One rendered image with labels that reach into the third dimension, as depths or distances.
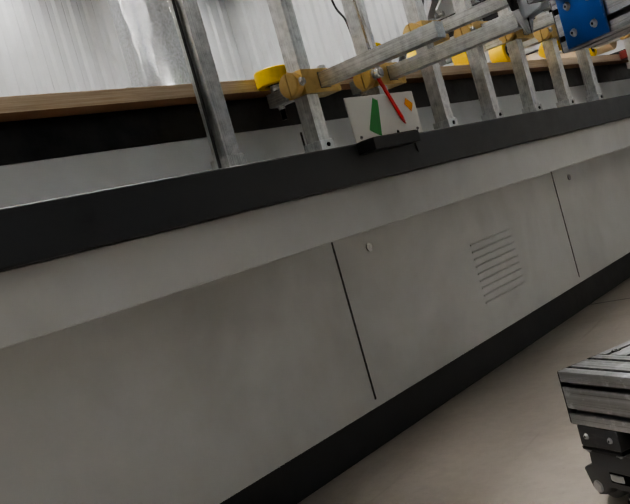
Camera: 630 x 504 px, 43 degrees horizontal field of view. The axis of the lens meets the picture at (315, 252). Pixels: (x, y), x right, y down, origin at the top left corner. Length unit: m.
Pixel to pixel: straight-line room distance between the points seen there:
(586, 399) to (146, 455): 0.76
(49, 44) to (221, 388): 9.46
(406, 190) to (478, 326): 0.66
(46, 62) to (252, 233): 9.39
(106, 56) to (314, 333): 9.75
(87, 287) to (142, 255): 0.11
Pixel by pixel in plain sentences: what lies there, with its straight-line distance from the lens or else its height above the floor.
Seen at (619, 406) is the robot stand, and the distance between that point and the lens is 1.31.
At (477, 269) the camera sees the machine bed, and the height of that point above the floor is 0.30.
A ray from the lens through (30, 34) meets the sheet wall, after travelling 10.77.
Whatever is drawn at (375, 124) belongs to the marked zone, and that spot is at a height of 0.74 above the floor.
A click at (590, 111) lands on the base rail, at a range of 2.79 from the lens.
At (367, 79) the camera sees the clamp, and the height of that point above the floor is 0.84.
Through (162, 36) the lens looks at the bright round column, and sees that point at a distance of 5.95.
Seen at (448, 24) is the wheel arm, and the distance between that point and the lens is 2.08.
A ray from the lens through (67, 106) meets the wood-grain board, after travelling 1.47.
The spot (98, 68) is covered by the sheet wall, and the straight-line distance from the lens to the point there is 11.27.
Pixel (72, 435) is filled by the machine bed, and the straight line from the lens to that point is 1.43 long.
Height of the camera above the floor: 0.57
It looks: 2 degrees down
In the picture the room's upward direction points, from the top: 16 degrees counter-clockwise
